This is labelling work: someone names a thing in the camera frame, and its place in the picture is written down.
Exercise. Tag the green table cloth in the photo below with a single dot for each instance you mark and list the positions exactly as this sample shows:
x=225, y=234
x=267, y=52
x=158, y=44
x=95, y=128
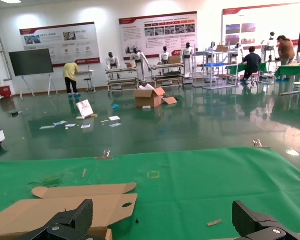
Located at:
x=190, y=180

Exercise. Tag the medium brown cardboard box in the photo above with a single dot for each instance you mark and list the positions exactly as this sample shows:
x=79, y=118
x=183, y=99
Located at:
x=174, y=60

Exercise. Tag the loose paper sheet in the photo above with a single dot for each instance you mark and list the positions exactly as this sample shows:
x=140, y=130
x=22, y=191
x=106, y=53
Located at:
x=47, y=127
x=114, y=118
x=115, y=125
x=60, y=123
x=70, y=125
x=85, y=126

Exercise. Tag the black display on white stand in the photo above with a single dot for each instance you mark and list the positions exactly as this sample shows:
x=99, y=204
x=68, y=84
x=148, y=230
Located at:
x=31, y=62

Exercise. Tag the red storage box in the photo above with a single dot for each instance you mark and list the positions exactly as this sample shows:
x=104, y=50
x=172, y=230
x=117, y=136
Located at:
x=5, y=92

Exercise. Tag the small yellow pad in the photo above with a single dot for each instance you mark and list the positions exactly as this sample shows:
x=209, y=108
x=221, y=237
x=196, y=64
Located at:
x=93, y=115

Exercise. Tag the white humanoid robot black head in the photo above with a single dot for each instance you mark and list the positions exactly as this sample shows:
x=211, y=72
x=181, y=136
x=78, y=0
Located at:
x=165, y=56
x=187, y=51
x=137, y=57
x=112, y=61
x=238, y=48
x=212, y=46
x=268, y=43

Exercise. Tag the small white desk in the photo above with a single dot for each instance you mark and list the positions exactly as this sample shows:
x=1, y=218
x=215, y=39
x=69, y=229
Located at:
x=86, y=71

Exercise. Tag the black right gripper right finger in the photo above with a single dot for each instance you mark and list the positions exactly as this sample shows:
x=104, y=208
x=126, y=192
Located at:
x=241, y=217

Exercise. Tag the small white packet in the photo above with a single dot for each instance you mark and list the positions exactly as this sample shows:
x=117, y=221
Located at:
x=80, y=117

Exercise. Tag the seated person in dark shirt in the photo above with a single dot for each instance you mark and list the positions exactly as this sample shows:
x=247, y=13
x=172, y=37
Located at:
x=252, y=61

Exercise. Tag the person in yellow top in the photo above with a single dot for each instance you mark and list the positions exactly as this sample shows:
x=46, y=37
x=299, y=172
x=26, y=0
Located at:
x=70, y=71

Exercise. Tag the blue plastic tray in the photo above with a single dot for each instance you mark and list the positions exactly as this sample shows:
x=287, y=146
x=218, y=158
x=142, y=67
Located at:
x=215, y=65

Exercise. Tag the standing person in brown shirt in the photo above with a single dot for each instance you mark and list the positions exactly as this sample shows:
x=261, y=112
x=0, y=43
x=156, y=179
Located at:
x=286, y=50

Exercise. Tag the flat cardboard piece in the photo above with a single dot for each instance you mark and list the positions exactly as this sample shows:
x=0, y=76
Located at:
x=170, y=100

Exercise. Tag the silver binder clip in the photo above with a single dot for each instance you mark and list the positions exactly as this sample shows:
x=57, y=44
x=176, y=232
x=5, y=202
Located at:
x=258, y=143
x=104, y=158

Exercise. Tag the black round stool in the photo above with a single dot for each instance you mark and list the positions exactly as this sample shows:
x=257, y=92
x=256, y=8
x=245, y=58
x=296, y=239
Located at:
x=87, y=79

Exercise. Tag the grey metal workbench trolley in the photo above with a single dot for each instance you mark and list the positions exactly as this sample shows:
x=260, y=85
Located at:
x=122, y=70
x=167, y=65

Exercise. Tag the cardboard box with round hole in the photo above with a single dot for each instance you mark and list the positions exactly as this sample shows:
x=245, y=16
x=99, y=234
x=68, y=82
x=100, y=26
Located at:
x=40, y=212

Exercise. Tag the thin wooden stick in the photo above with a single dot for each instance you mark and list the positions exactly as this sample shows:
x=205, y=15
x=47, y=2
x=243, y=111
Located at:
x=84, y=173

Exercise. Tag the red white wall info board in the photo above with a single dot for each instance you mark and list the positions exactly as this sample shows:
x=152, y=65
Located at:
x=265, y=17
x=160, y=27
x=60, y=42

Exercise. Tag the small black screw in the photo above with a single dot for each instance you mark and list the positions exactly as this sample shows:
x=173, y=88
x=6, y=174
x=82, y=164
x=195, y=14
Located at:
x=137, y=221

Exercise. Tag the flat brown cardboard box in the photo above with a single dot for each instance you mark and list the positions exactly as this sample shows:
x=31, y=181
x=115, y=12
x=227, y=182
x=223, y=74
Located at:
x=222, y=48

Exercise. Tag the white metal frame rack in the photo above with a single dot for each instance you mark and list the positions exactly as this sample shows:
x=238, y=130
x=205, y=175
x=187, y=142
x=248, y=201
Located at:
x=215, y=67

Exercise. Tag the small brown cardboard box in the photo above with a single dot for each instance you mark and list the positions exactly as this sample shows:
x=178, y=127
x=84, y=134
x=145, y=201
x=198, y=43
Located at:
x=130, y=65

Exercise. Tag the green covered table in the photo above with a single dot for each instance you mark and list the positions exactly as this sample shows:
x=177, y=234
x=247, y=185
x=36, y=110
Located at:
x=233, y=67
x=292, y=70

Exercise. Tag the short wooden chip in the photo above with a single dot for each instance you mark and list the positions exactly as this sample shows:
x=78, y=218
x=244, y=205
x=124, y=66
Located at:
x=214, y=222

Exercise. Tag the small yellow strip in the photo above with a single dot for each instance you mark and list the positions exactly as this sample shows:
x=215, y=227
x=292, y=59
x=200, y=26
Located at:
x=105, y=121

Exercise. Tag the small white foam block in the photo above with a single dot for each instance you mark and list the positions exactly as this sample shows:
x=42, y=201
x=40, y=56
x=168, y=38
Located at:
x=146, y=107

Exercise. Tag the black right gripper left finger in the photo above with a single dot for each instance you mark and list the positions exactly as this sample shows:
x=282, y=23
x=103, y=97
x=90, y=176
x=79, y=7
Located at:
x=85, y=215

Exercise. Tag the large open cardboard carton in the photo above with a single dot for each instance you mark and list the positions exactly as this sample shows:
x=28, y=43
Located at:
x=145, y=98

